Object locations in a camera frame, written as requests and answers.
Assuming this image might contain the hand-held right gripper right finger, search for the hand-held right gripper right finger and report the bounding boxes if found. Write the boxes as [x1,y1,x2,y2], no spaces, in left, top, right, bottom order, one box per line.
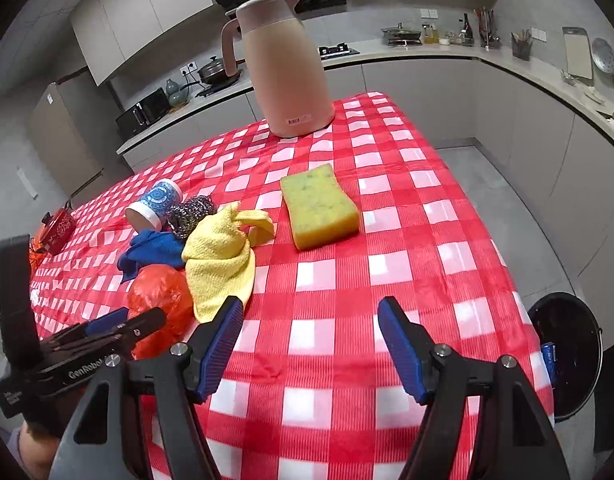
[377,296,570,480]

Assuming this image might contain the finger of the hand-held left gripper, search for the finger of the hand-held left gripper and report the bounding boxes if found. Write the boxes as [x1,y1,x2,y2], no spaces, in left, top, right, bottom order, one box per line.
[84,308,130,337]
[112,308,168,347]

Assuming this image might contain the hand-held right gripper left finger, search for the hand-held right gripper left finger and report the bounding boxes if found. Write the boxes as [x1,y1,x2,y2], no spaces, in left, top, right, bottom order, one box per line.
[49,295,245,480]

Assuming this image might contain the orange plastic bag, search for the orange plastic bag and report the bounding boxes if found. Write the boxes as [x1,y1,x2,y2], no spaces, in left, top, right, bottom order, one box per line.
[127,264,195,359]

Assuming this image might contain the blue cloth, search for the blue cloth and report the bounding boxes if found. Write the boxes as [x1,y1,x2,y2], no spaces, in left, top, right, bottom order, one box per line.
[118,229,186,283]

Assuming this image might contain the yellow cloth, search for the yellow cloth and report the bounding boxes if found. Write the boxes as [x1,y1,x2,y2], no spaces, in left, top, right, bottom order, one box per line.
[182,201,278,324]

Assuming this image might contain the steel wool scourer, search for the steel wool scourer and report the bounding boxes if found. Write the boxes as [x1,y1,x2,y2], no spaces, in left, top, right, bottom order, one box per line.
[167,195,218,240]

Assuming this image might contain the small blue patterned paper cup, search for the small blue patterned paper cup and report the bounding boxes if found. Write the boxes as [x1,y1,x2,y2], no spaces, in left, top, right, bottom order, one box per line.
[125,178,184,232]

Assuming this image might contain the crushed blue drink can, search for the crushed blue drink can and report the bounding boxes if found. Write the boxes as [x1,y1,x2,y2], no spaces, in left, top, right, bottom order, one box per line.
[541,342,560,389]

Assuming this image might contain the yellow green sponge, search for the yellow green sponge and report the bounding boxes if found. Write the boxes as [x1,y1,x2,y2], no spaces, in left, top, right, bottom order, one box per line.
[280,163,361,251]

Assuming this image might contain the black bucket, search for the black bucket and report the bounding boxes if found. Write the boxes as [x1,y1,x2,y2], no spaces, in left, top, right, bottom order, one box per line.
[528,291,604,421]

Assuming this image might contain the person's left forearm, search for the person's left forearm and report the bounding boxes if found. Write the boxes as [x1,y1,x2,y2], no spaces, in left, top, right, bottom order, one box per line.
[18,427,55,480]

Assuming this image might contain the red white checkered tablecloth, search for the red white checkered tablecloth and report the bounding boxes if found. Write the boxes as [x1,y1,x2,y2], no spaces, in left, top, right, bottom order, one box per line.
[29,91,558,480]

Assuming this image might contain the orange mesh bag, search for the orange mesh bag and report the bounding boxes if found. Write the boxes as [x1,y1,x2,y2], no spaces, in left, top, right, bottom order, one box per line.
[29,235,50,272]

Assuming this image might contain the red box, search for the red box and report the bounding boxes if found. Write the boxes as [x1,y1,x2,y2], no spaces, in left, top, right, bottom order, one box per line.
[42,206,78,256]

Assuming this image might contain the beige refrigerator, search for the beige refrigerator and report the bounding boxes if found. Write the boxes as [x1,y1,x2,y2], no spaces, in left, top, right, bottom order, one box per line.
[29,72,118,197]

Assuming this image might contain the black microwave oven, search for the black microwave oven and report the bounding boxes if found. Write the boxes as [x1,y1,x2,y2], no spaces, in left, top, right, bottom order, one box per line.
[116,87,172,141]

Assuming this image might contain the black induction cooker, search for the black induction cooker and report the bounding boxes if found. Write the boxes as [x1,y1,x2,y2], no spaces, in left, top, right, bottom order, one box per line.
[194,77,244,97]

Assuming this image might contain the black wok with lid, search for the black wok with lid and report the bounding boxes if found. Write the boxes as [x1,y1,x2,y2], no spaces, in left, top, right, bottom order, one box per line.
[197,56,240,86]

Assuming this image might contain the beige lower cabinets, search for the beige lower cabinets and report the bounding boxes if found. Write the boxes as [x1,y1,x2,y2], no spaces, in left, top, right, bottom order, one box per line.
[122,57,614,281]

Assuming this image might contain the beige cabinets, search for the beige cabinets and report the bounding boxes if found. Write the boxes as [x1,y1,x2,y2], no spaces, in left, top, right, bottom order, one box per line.
[122,57,614,281]
[69,0,510,86]

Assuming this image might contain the pink thermos jug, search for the pink thermos jug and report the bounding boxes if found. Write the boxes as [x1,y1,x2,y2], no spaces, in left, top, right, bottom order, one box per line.
[221,0,336,138]

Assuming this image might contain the beige upper cabinets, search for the beige upper cabinets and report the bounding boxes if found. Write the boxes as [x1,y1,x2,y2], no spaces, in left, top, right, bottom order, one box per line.
[69,0,510,86]

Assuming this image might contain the grey kitchen countertop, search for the grey kitchen countertop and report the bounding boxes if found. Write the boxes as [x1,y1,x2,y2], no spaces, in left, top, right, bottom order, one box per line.
[117,40,614,158]

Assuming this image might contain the black gas stove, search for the black gas stove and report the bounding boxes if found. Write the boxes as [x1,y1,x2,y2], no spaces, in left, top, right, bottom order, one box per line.
[318,42,361,57]

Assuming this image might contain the steel pan with glass lid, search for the steel pan with glass lid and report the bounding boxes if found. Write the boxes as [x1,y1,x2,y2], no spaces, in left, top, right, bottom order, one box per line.
[381,22,422,47]

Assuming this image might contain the black chopstick holder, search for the black chopstick holder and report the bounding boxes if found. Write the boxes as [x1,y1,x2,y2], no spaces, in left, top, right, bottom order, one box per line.
[510,28,534,61]

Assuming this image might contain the kitchen utensil holder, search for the kitchen utensil holder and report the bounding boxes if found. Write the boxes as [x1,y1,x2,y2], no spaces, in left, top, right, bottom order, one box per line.
[474,7,502,50]

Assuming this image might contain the white cutting board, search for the white cutting board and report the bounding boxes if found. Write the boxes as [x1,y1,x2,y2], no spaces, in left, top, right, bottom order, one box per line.
[562,26,595,81]

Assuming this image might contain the round steel steamer plate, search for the round steel steamer plate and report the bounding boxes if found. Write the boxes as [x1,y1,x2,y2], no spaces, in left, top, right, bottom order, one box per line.
[591,37,614,76]

